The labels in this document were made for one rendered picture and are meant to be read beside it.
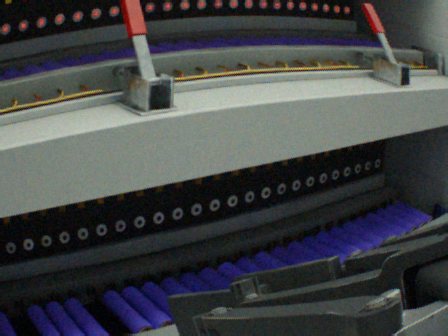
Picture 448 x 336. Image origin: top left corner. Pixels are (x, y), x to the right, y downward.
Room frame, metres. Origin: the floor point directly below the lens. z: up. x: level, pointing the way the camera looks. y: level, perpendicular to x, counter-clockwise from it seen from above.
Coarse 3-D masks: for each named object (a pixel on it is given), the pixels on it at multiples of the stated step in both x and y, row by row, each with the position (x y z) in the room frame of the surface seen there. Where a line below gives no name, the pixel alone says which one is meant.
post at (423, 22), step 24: (360, 0) 0.79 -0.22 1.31; (384, 0) 0.75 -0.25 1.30; (408, 0) 0.71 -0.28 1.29; (432, 0) 0.67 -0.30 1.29; (360, 24) 0.80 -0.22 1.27; (408, 24) 0.72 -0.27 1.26; (432, 24) 0.68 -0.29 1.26; (408, 144) 0.76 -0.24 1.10; (432, 144) 0.72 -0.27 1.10; (384, 168) 0.80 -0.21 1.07; (432, 168) 0.73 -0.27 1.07
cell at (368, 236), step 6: (348, 222) 0.67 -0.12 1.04; (342, 228) 0.66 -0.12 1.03; (348, 228) 0.66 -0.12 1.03; (354, 228) 0.65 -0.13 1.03; (360, 228) 0.65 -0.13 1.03; (354, 234) 0.65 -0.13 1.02; (360, 234) 0.64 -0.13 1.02; (366, 234) 0.64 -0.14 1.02; (372, 234) 0.64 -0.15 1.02; (366, 240) 0.63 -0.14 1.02; (372, 240) 0.63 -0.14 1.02; (378, 240) 0.62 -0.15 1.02; (384, 240) 0.62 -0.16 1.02; (378, 246) 0.62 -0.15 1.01
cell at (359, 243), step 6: (336, 228) 0.65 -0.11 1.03; (336, 234) 0.65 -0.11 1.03; (342, 234) 0.64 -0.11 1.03; (348, 234) 0.64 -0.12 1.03; (348, 240) 0.63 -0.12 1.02; (354, 240) 0.63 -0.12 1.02; (360, 240) 0.62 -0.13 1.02; (360, 246) 0.62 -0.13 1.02; (366, 246) 0.61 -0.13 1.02; (372, 246) 0.61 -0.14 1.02
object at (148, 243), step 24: (408, 168) 0.76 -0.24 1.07; (336, 192) 0.71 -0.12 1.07; (360, 192) 0.74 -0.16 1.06; (408, 192) 0.76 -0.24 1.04; (432, 192) 0.73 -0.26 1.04; (240, 216) 0.63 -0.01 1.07; (264, 216) 0.65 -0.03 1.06; (288, 216) 0.67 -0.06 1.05; (432, 216) 0.71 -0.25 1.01; (120, 240) 0.56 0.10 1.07; (144, 240) 0.57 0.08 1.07; (168, 240) 0.59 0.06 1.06; (192, 240) 0.60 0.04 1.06; (0, 264) 0.48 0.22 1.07; (24, 264) 0.49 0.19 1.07; (48, 264) 0.51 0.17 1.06; (72, 264) 0.53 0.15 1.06; (24, 312) 0.48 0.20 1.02
